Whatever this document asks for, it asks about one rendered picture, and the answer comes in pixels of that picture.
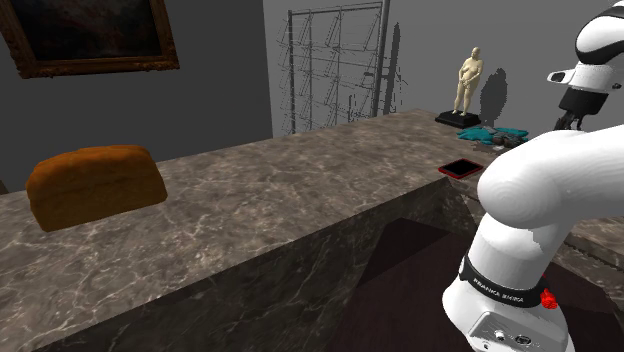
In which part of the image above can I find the brown bread loaf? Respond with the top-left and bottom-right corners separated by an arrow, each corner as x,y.
25,144 -> 169,233

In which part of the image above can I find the red tablet with black screen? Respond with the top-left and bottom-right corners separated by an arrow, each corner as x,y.
437,157 -> 485,181

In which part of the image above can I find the gold framed dark painting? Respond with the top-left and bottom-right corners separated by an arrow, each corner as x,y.
0,0 -> 181,80

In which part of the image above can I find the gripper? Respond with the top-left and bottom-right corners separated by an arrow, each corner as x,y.
554,88 -> 609,132

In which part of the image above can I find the beige human figure statue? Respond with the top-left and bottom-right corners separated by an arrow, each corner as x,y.
434,46 -> 485,130

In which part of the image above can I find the wire display rack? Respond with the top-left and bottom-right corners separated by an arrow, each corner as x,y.
276,0 -> 405,135

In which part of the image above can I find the teal crumpled cloth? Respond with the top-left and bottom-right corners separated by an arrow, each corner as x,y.
456,125 -> 531,147

